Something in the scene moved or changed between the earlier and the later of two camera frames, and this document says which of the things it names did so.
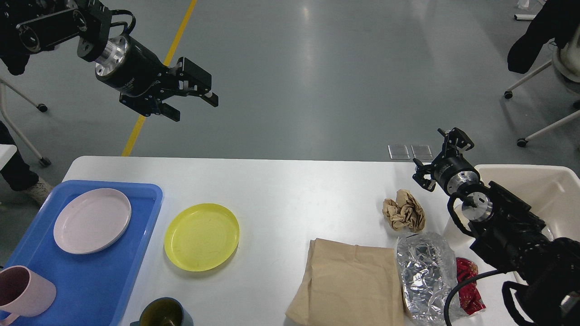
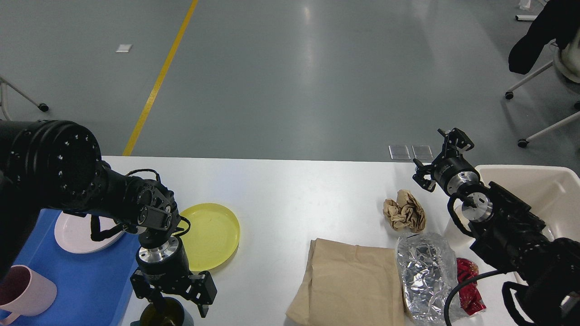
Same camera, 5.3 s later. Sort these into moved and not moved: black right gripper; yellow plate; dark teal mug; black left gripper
Moved: black left gripper
Not moved: yellow plate; black right gripper; dark teal mug
